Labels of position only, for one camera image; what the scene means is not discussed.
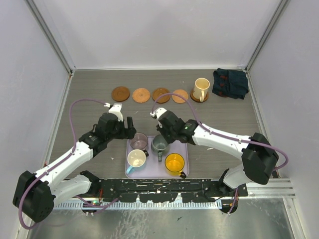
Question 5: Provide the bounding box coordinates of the woven rattan coaster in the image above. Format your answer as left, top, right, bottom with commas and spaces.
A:
132, 88, 151, 103
172, 89, 188, 104

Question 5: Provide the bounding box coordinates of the slotted cable duct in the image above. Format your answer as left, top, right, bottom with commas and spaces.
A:
54, 200, 222, 210

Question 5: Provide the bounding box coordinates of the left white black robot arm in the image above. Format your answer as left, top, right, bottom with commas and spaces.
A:
12, 113, 137, 228

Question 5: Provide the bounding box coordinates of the purple glass cup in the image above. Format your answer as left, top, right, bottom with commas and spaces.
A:
130, 132, 149, 157

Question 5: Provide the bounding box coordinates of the white mug blue handle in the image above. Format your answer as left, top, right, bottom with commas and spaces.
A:
126, 149, 147, 174

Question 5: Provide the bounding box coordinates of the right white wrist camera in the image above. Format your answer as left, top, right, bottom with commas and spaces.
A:
150, 107, 166, 119

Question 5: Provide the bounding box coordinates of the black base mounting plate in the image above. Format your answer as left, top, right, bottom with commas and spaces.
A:
81, 179, 235, 203

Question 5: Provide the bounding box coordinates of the aluminium front rail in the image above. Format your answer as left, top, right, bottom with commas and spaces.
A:
28, 178, 296, 200

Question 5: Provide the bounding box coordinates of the grey ceramic mug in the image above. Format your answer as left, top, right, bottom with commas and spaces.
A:
151, 135, 170, 162

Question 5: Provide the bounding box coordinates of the cream yellow mug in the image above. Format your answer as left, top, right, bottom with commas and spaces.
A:
193, 78, 210, 102

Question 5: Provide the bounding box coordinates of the dark wooden coaster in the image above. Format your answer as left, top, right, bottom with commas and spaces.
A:
190, 90, 209, 103
111, 86, 130, 102
152, 88, 170, 104

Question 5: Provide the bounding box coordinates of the dark blue folded cloth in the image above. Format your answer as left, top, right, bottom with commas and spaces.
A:
212, 68, 249, 100

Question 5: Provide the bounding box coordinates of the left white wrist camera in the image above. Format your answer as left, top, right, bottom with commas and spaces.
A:
104, 103, 124, 121

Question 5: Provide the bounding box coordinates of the yellow glass mug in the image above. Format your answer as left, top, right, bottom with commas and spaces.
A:
164, 153, 186, 179

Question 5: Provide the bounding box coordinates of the lilac plastic tray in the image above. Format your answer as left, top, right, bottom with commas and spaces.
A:
125, 136, 189, 179

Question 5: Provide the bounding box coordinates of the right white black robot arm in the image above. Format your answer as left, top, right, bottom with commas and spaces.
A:
150, 108, 279, 196

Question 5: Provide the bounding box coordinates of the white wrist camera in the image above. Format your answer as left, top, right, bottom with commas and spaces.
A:
150, 107, 166, 119
104, 103, 124, 121

